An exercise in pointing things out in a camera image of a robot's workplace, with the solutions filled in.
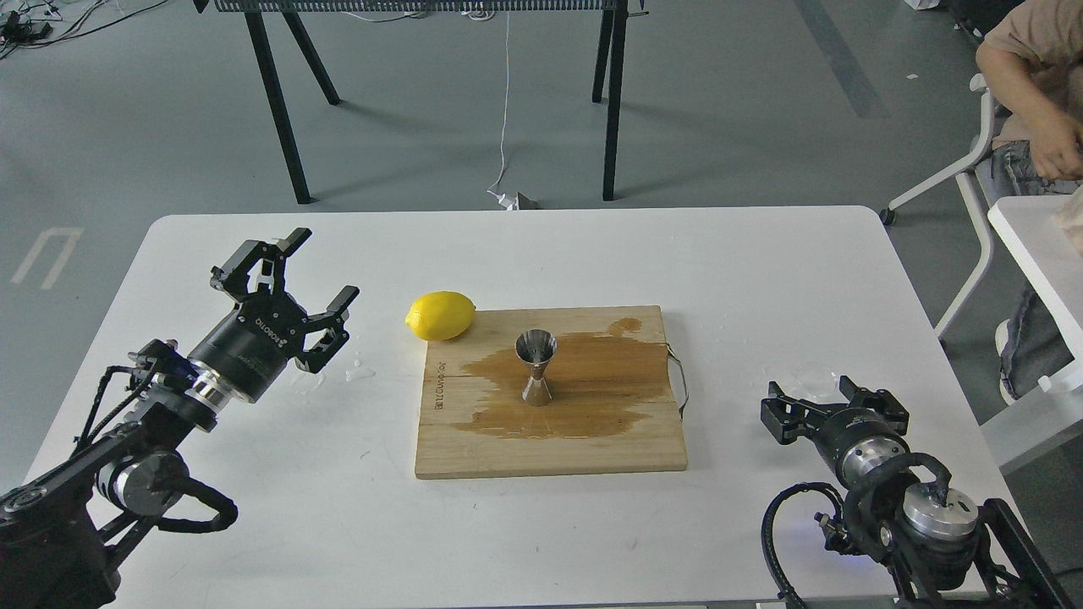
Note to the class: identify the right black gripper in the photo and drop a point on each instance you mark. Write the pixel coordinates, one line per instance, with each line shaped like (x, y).
(853, 441)

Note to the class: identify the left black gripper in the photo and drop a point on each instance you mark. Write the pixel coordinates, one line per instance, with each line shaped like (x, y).
(252, 345)

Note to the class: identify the steel jigger measuring cup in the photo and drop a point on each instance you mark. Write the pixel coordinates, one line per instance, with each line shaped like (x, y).
(536, 349)

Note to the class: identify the small clear glass cup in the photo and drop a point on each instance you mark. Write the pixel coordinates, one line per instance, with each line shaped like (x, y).
(816, 381)

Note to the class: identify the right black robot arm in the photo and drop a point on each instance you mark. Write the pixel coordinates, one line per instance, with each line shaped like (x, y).
(898, 508)

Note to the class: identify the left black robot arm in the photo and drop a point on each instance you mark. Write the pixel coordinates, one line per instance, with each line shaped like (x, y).
(66, 533)

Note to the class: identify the yellow lemon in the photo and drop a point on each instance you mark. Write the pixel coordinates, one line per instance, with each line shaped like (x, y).
(440, 316)

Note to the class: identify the wooden cutting board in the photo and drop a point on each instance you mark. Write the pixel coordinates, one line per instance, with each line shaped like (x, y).
(558, 391)

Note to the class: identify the seated person in tan shirt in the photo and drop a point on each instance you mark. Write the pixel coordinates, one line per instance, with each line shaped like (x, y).
(1031, 64)

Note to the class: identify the black metal frame table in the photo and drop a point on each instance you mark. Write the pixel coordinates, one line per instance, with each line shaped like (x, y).
(412, 66)

